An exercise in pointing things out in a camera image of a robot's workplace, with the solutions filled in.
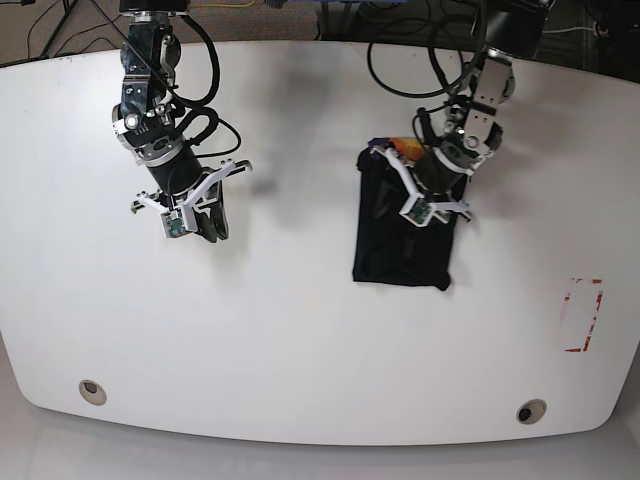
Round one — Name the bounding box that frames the yellow cable on floor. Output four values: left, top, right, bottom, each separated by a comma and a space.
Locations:
192, 0, 256, 10

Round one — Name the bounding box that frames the black t-shirt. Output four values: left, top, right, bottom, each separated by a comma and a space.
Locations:
352, 138, 456, 292

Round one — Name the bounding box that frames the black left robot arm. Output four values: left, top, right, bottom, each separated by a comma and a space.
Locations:
412, 1, 552, 198

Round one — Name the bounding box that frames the right table grommet hole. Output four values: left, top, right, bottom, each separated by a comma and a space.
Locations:
516, 399, 547, 425

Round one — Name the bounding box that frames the table grommet hole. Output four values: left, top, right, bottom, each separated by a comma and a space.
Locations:
516, 399, 547, 425
79, 380, 107, 406

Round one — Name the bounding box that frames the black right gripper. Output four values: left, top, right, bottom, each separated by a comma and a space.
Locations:
144, 149, 229, 243

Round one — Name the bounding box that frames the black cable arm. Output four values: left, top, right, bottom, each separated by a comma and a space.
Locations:
164, 14, 244, 159
367, 0, 489, 146

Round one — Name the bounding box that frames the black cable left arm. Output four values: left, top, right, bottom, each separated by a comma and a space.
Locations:
367, 0, 489, 146

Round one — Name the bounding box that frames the red tape rectangle marking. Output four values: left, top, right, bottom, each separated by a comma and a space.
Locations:
560, 278, 605, 353

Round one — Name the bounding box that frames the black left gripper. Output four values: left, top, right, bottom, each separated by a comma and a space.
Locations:
413, 146, 467, 200

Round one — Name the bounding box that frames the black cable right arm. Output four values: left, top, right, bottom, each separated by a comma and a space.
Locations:
164, 14, 244, 159

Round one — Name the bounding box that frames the left table grommet hole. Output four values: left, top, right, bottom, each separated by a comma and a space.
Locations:
79, 380, 107, 406

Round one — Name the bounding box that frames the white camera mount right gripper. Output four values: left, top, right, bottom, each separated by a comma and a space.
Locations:
130, 159, 253, 239

